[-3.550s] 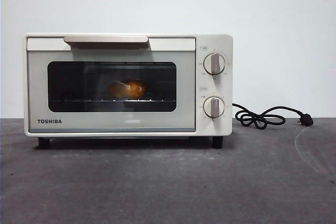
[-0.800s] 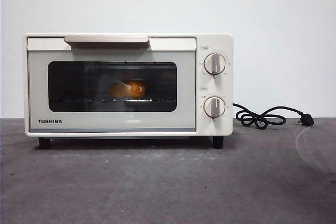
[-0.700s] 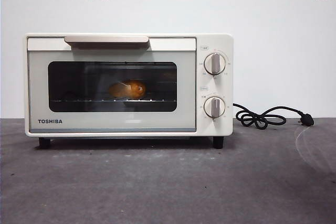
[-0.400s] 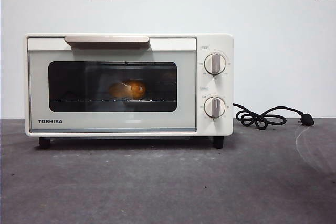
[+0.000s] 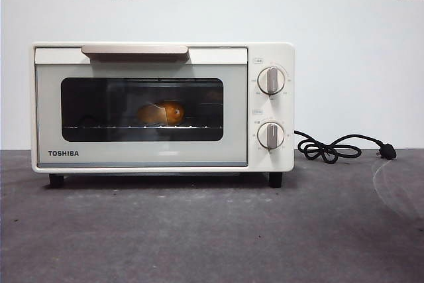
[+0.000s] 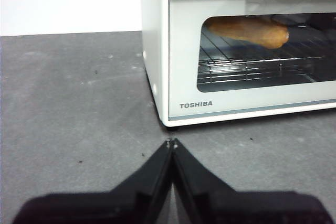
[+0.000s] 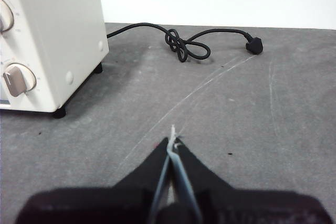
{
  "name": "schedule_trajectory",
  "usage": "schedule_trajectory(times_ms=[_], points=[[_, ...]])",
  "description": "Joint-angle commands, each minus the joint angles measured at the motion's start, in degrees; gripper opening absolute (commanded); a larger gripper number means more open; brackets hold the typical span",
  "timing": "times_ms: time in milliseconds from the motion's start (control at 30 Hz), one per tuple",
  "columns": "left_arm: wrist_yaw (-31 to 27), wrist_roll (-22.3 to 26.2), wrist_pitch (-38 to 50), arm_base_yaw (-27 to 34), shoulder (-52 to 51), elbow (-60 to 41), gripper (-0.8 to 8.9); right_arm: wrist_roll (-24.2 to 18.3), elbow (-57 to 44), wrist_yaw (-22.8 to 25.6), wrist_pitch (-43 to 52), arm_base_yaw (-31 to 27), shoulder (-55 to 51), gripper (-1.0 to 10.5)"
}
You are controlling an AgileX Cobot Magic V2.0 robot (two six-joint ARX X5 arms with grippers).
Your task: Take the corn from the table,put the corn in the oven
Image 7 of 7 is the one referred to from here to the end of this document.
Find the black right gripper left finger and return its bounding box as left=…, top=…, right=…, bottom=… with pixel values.
left=15, top=136, right=171, bottom=224

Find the black power cord with plug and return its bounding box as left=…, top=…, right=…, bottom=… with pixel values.
left=106, top=23, right=264, bottom=63

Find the white Toshiba toaster oven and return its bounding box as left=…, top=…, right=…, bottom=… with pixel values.
left=0, top=0, right=110, bottom=119

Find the beige oven knob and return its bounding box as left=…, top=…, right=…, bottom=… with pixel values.
left=2, top=62, right=37, bottom=98
left=0, top=0, right=15, bottom=35

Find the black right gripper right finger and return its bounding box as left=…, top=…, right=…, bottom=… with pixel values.
left=172, top=138, right=332, bottom=224

